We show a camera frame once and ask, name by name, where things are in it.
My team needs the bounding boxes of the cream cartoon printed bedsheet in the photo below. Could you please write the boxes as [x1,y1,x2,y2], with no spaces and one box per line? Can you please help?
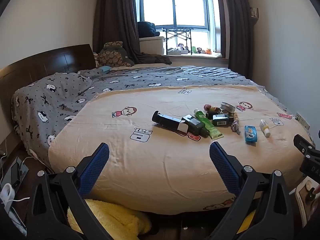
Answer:
[47,84,316,215]

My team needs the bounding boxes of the large dark green bottle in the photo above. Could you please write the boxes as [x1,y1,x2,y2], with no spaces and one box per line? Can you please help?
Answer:
[152,110,210,138]

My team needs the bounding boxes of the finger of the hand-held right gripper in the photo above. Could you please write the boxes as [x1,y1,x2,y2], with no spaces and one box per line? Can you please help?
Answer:
[293,134,320,157]

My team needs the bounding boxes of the dark brown crumpled cloth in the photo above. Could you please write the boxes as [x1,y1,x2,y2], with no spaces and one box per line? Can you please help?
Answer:
[135,52,173,65]

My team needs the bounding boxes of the white wall socket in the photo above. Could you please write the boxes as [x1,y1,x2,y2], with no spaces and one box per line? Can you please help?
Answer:
[295,112,311,131]

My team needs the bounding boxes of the small white yellow bottle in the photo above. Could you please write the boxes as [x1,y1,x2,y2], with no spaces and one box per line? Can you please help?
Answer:
[259,119,271,138]

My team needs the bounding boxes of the dark brown curtain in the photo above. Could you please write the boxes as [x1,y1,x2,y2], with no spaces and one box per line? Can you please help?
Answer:
[217,0,256,78]
[92,0,173,65]

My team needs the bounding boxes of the grey cartoon printed blanket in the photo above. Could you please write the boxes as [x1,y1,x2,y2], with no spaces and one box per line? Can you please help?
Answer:
[11,66,288,165]

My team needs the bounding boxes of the yellow fluffy towel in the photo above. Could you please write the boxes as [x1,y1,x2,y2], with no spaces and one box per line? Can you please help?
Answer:
[67,199,151,240]

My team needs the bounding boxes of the dark blue folded cloth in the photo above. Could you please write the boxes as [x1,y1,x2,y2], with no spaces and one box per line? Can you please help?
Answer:
[137,21,160,38]

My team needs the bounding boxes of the blue tissue packet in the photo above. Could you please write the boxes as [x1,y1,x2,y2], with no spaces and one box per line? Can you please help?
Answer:
[244,125,258,144]

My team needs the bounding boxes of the grey knotted cloth strip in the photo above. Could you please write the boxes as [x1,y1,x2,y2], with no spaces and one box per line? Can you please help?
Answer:
[231,119,241,135]

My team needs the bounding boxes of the dark box with barcode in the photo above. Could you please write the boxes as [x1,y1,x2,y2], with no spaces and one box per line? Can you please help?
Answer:
[212,114,230,127]

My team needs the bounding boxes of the black folding metal rack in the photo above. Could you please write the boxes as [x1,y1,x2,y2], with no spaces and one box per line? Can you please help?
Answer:
[162,27,193,55]

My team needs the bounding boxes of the round silver tin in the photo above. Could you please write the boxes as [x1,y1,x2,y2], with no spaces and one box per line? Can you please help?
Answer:
[220,102,237,113]

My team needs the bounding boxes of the brown patterned cushion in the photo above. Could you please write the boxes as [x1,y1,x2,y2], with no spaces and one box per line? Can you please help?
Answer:
[96,41,135,68]

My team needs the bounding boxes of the green squeeze tube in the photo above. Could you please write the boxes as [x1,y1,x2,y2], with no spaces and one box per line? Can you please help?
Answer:
[194,108,224,140]

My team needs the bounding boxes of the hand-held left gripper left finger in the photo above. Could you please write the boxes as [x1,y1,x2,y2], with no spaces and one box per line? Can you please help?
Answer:
[26,142,110,240]

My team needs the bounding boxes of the dark wooden headboard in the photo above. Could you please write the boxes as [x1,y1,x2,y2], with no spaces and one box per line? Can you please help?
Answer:
[0,44,97,140]

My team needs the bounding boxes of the window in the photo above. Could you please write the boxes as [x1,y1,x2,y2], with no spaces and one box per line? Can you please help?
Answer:
[134,0,222,55]

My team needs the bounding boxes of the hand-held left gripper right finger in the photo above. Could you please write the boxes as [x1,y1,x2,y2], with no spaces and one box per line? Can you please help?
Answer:
[207,142,294,240]

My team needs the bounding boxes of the white storage box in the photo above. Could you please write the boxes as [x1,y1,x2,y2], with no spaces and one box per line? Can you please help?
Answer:
[139,36,166,55]

